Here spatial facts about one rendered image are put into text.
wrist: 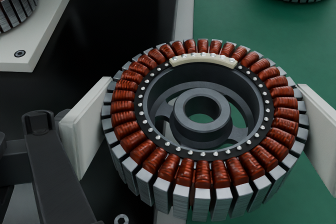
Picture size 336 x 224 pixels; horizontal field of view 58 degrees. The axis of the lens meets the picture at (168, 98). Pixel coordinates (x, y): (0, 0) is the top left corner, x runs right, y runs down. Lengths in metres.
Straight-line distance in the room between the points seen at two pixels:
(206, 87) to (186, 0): 0.22
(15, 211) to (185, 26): 0.25
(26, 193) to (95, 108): 0.09
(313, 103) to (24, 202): 0.19
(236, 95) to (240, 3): 0.22
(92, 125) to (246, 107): 0.09
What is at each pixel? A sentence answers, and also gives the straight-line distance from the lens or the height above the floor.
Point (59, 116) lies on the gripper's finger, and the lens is 0.16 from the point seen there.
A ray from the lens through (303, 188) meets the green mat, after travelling 0.25.
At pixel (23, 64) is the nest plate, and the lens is 0.30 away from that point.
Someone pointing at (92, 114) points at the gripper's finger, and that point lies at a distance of 0.16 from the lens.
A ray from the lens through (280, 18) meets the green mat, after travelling 0.39.
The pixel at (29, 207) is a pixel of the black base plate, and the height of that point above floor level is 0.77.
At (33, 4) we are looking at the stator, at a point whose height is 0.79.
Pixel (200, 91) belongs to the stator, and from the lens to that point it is 0.18.
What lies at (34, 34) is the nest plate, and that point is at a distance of 0.33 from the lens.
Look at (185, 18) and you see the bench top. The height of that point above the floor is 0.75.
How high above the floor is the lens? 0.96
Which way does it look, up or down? 50 degrees down
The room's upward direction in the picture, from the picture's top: 2 degrees counter-clockwise
